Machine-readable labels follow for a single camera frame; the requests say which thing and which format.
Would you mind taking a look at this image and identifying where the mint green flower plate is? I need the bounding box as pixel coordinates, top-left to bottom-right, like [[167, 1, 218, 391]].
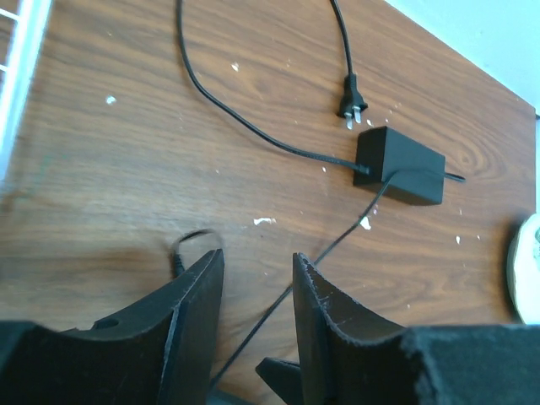
[[506, 213, 539, 325]]

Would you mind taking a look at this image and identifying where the white wire dish rack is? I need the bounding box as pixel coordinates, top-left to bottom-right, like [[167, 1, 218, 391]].
[[1, 0, 54, 180]]

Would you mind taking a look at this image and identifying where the black mains plug cable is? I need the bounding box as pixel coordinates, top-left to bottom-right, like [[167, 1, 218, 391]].
[[175, 0, 371, 176]]

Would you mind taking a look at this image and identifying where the thin black power cord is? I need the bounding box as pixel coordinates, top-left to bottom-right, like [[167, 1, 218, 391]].
[[168, 169, 467, 389]]

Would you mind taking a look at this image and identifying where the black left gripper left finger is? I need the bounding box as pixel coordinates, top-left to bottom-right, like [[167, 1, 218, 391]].
[[1, 249, 224, 404]]

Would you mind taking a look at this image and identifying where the black power adapter brick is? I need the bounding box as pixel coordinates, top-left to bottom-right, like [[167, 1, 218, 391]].
[[353, 126, 446, 206]]

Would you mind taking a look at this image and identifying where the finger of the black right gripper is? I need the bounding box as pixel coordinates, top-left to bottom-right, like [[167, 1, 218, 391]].
[[256, 357, 302, 403]]

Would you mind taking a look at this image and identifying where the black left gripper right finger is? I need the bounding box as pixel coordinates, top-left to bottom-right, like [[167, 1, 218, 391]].
[[293, 253, 539, 404]]

